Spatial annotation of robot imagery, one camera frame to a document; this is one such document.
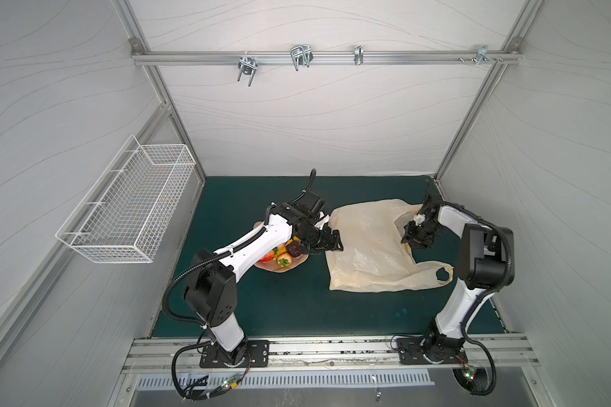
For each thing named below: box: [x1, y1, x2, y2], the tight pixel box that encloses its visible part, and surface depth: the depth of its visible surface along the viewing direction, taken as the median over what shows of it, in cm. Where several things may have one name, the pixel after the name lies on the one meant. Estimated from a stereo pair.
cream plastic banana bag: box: [327, 199, 454, 292], surface depth 90 cm
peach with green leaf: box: [276, 252, 293, 268], surface depth 88 cm
